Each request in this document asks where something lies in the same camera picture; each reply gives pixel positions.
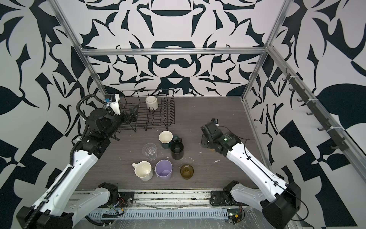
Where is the white mug red inside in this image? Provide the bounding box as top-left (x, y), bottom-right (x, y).
top-left (145, 96), bottom-right (159, 111)

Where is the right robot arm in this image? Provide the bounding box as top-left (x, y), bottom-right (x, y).
top-left (201, 119), bottom-right (301, 229)

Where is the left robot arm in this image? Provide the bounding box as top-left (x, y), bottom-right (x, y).
top-left (16, 94), bottom-right (140, 229)

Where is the dark green mug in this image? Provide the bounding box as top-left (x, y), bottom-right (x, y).
top-left (158, 131), bottom-right (183, 149)

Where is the black mug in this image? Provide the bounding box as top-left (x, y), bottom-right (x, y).
top-left (170, 141), bottom-right (184, 160)

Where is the clear glass cup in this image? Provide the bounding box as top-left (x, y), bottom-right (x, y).
top-left (142, 143), bottom-right (157, 161)

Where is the olive glass cup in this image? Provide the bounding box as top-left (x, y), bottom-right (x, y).
top-left (180, 164), bottom-right (194, 179)

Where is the cream white mug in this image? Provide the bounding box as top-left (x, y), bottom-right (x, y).
top-left (132, 161), bottom-right (153, 181)

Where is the lavender cup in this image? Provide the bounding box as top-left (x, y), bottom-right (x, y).
top-left (155, 159), bottom-right (173, 180)

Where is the small green circuit board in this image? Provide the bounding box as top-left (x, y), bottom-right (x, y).
top-left (228, 208), bottom-right (245, 224)

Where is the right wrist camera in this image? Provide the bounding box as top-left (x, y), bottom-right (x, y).
top-left (211, 118), bottom-right (219, 127)

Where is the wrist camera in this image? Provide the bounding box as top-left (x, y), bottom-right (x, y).
top-left (211, 118), bottom-right (219, 127)
top-left (105, 94), bottom-right (121, 115)

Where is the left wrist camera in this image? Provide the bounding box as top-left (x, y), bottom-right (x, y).
top-left (105, 94), bottom-right (121, 115)

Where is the black wire dish rack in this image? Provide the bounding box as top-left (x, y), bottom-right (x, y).
top-left (116, 89), bottom-right (175, 131)

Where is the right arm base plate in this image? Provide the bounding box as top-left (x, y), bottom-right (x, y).
top-left (209, 190), bottom-right (237, 207)

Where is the white slotted cable duct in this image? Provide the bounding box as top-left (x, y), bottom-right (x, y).
top-left (89, 209), bottom-right (229, 220)

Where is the grey wall hook rail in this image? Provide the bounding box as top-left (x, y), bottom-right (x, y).
top-left (283, 69), bottom-right (349, 151)

